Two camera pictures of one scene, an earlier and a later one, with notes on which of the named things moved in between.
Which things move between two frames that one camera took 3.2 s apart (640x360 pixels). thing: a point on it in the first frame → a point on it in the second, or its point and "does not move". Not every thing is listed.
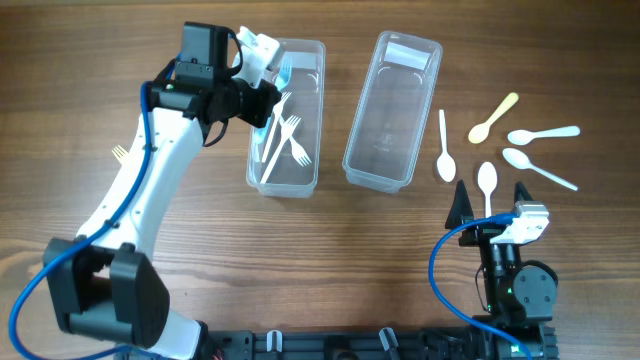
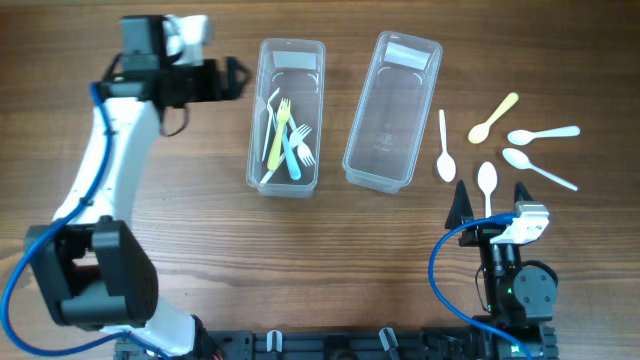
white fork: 289,124 → 294,141
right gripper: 461,207 does not move
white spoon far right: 519,160 does not move
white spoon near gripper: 487,180 does not move
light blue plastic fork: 280,80 → 291,158
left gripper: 256,112 → 220,89
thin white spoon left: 445,164 does not move
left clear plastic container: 284,155 does not move
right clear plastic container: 400,84 does not move
